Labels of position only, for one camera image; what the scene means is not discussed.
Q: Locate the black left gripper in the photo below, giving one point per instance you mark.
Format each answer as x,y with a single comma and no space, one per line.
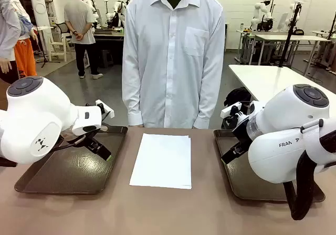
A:
92,140

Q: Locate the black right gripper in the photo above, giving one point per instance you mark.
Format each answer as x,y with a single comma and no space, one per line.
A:
242,135

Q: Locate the white A4 paper stack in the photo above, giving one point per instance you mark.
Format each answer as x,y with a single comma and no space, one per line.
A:
161,161

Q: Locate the person's left forearm white sleeve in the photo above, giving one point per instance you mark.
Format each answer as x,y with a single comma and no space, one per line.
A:
207,103

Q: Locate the person's right forearm white sleeve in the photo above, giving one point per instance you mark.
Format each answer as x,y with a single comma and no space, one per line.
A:
132,101

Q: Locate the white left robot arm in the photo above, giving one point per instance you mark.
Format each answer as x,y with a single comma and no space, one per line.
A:
34,119

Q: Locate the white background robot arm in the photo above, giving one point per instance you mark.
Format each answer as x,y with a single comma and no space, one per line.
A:
292,11
258,11

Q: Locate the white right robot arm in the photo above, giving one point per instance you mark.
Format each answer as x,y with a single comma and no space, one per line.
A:
283,130

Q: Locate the brown plastic serving tray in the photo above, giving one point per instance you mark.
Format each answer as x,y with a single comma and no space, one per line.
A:
78,172
236,177

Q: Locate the black backpack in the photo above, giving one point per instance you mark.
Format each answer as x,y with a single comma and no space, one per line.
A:
237,94

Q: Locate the white rounded side table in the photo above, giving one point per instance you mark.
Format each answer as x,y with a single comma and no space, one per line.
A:
262,80

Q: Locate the small dark background stool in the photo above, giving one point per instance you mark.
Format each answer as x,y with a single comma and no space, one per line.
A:
106,57

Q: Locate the black floor stand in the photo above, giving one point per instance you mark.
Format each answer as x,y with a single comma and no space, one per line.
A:
46,59

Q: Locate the person in white dress shirt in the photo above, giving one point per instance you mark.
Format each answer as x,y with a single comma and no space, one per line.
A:
170,61

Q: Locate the white folding chair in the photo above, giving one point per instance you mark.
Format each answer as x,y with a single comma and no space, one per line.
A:
59,45

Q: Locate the dark background workbench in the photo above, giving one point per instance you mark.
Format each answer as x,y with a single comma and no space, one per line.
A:
110,35

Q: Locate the white background desk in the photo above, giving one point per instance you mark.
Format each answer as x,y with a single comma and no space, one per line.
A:
275,38

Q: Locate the black tripod pole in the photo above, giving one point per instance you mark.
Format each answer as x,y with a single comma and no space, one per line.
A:
290,35

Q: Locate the black office chair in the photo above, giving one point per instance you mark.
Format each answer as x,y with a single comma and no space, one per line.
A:
61,28

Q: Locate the man in grey t-shirt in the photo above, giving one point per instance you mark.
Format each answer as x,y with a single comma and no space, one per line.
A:
78,16

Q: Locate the white standing air conditioner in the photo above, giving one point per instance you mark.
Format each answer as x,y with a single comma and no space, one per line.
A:
39,3

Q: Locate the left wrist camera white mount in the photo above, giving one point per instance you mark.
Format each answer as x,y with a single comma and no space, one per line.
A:
105,110

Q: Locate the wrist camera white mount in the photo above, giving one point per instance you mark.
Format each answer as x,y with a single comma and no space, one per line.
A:
231,108
105,110

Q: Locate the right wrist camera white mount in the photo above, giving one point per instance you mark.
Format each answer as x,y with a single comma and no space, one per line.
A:
231,108

